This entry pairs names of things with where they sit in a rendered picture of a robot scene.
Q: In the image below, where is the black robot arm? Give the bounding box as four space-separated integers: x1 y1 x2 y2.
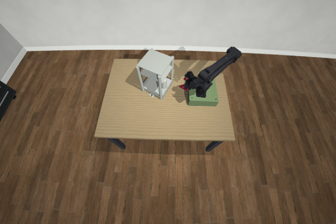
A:
185 47 242 98

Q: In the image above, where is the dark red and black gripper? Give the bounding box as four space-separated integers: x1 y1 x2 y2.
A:
179 78 191 91

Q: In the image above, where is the grey shelving unit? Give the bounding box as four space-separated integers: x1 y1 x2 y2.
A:
136 48 174 100

